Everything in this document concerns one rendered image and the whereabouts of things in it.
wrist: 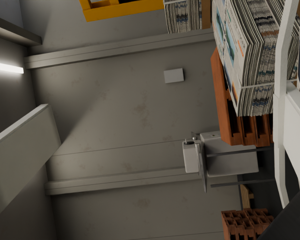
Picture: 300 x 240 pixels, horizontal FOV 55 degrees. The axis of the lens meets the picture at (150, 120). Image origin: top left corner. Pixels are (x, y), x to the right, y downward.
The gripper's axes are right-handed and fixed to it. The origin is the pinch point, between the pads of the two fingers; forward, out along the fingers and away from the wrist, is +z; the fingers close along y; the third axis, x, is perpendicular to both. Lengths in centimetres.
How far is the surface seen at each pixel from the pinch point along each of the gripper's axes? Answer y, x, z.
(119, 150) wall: -199, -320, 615
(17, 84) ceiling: -405, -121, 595
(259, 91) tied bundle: 25, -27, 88
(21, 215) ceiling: -386, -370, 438
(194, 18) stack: 4, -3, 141
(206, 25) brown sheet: 11, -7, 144
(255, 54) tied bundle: 22, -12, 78
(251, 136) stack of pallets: 55, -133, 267
